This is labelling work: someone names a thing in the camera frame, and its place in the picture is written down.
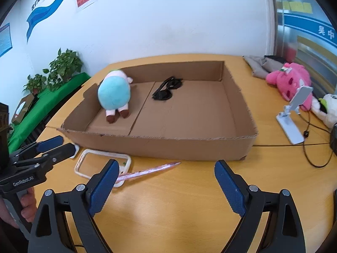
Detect white panda plush toy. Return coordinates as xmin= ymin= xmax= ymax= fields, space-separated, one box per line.
xmin=311 ymin=94 xmax=337 ymax=129

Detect white phone stand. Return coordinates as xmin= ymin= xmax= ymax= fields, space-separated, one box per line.
xmin=275 ymin=85 xmax=314 ymax=145

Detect grey folded cloth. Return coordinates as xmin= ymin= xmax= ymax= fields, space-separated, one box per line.
xmin=243 ymin=55 xmax=287 ymax=79

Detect black cable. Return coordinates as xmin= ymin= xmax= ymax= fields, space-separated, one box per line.
xmin=252 ymin=110 xmax=337 ymax=169

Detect pink strawberry bear plush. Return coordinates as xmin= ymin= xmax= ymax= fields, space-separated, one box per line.
xmin=266 ymin=63 xmax=311 ymax=102

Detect small green potted plant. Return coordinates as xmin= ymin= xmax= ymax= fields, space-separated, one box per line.
xmin=22 ymin=74 xmax=46 ymax=95

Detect pink transparent pen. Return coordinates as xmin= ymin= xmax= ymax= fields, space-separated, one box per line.
xmin=116 ymin=162 xmax=181 ymax=183

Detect white earbuds case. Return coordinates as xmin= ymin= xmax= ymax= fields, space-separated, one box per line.
xmin=70 ymin=144 xmax=80 ymax=159

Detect white clear phone case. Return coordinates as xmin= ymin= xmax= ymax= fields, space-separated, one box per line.
xmin=74 ymin=148 xmax=131 ymax=179

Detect brown cardboard box tray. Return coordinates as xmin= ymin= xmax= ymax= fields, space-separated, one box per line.
xmin=60 ymin=61 xmax=258 ymax=161

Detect pink pig plush toy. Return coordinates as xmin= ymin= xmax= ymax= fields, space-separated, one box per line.
xmin=97 ymin=70 xmax=133 ymax=124

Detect black sunglasses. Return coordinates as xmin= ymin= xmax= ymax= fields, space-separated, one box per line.
xmin=152 ymin=76 xmax=182 ymax=101

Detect green covered side table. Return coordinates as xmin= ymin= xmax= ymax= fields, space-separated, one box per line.
xmin=8 ymin=73 xmax=90 ymax=153

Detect brown paper bag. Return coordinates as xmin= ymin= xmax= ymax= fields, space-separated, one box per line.
xmin=11 ymin=94 xmax=35 ymax=125

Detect person left hand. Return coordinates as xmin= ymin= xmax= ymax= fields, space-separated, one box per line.
xmin=0 ymin=187 xmax=37 ymax=229

